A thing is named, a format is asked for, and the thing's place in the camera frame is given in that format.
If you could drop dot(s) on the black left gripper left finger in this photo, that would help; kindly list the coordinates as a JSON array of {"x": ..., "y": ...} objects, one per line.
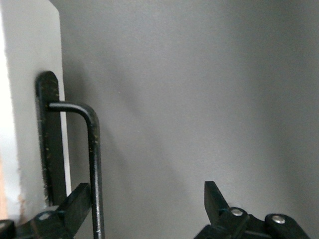
[{"x": 69, "y": 209}]

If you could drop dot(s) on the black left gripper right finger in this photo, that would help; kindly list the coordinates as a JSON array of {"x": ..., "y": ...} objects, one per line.
[{"x": 224, "y": 224}]

